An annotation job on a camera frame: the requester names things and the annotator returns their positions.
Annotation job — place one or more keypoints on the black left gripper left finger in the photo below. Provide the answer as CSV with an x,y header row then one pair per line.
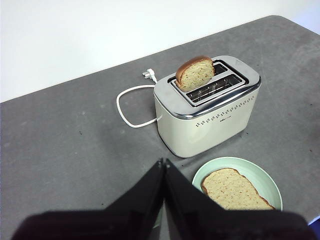
x,y
105,225

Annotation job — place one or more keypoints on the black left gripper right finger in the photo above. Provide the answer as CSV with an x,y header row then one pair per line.
x,y
225,225

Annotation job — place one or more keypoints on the bread slice with scuffed crust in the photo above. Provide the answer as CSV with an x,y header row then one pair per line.
x,y
232,190

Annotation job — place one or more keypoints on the cream toaster with chrome top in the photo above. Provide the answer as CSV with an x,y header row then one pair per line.
x,y
200,135

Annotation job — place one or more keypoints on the bread slice with brown crust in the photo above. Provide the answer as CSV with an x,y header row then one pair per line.
x,y
197,75

